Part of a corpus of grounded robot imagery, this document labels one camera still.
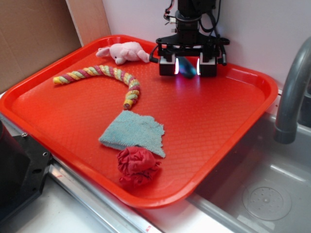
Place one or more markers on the black bracket block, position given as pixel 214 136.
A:
pixel 24 164

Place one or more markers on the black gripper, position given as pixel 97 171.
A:
pixel 190 43

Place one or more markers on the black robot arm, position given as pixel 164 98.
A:
pixel 193 14

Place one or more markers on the brown cardboard panel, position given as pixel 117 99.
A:
pixel 36 33

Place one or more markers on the red plastic tray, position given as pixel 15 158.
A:
pixel 203 119

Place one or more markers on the multicolour twisted rope toy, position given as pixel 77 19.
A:
pixel 132 95

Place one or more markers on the crumpled red cloth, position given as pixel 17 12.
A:
pixel 137 166

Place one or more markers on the grey toy sink basin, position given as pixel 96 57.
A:
pixel 261 186

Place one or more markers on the dark green plastic pickle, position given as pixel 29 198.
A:
pixel 186 68

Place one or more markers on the grey toy faucet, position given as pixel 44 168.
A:
pixel 295 103

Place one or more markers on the light blue towel cloth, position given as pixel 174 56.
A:
pixel 129 129

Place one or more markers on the pink plush pig toy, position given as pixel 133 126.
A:
pixel 123 52

